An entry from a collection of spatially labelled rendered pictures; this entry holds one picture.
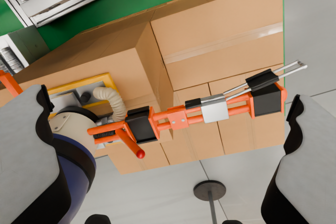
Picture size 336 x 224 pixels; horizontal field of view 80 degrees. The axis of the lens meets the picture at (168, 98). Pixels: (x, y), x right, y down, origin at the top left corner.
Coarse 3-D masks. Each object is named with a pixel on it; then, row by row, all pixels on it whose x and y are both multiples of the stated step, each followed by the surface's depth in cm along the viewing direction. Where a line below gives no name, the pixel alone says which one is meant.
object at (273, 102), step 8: (264, 88) 53; (272, 88) 52; (280, 88) 51; (248, 96) 53; (256, 96) 52; (264, 96) 52; (272, 96) 51; (280, 96) 52; (248, 104) 55; (256, 104) 53; (264, 104) 53; (272, 104) 53; (280, 104) 53; (248, 112) 58; (256, 112) 54; (264, 112) 54; (272, 112) 54
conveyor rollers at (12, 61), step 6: (6, 48) 106; (0, 54) 106; (6, 54) 106; (12, 54) 108; (0, 60) 111; (6, 60) 107; (12, 60) 108; (0, 66) 110; (12, 66) 109; (18, 66) 110
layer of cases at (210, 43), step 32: (192, 0) 109; (224, 0) 90; (256, 0) 90; (96, 32) 120; (160, 32) 98; (192, 32) 98; (224, 32) 97; (256, 32) 97; (192, 64) 106; (224, 64) 106; (256, 64) 106; (192, 96) 117; (192, 128) 129; (224, 128) 129; (256, 128) 128; (128, 160) 147; (160, 160) 146; (192, 160) 145
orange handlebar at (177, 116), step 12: (0, 72) 52; (12, 84) 53; (228, 96) 55; (240, 96) 54; (168, 108) 59; (180, 108) 57; (192, 108) 56; (228, 108) 57; (240, 108) 56; (180, 120) 58; (192, 120) 58; (96, 132) 61
